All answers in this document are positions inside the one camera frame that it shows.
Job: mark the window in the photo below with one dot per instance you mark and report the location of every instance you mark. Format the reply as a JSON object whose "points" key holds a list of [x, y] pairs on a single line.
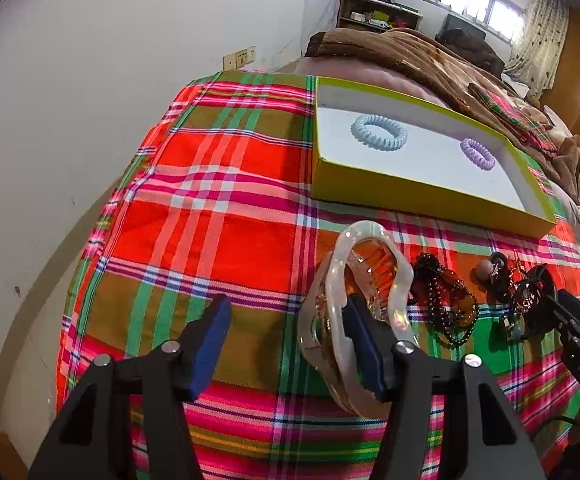
{"points": [[470, 0]]}

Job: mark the pearly translucent hair claw clip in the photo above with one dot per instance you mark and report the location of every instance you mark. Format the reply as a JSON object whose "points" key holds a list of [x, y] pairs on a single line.
{"points": [[340, 250]]}

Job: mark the folded plaid cloth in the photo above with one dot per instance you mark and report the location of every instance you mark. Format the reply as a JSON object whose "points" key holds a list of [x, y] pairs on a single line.
{"points": [[515, 110]]}

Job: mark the patterned cream curtain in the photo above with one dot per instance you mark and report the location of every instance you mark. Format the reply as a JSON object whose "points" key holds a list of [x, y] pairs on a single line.
{"points": [[540, 35]]}

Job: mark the dark brown jacket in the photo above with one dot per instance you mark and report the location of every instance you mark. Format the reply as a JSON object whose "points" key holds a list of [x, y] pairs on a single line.
{"points": [[475, 50]]}

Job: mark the red green plaid bed sheet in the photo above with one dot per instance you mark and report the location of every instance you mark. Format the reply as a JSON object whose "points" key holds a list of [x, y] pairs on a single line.
{"points": [[220, 210]]}

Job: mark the wooden shelf cabinet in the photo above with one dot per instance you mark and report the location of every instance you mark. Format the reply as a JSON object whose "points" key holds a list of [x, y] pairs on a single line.
{"points": [[355, 10]]}

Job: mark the beige wall socket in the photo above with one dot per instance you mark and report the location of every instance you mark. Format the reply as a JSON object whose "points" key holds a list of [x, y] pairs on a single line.
{"points": [[240, 57]]}

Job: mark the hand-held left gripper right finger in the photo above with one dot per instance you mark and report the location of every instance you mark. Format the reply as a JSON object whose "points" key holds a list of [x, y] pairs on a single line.
{"points": [[365, 355]]}

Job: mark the black monitor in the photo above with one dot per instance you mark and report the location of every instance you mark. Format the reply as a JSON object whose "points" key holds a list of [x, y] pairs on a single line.
{"points": [[462, 25]]}

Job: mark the brown plush blanket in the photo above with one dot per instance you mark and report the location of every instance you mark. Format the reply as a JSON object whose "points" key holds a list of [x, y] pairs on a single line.
{"points": [[420, 65]]}

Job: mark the yellow-green cardboard box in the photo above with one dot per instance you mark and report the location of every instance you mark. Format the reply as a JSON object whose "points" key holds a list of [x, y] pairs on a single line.
{"points": [[420, 160]]}

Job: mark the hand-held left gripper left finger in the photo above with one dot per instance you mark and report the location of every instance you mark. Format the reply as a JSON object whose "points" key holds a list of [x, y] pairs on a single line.
{"points": [[212, 345]]}

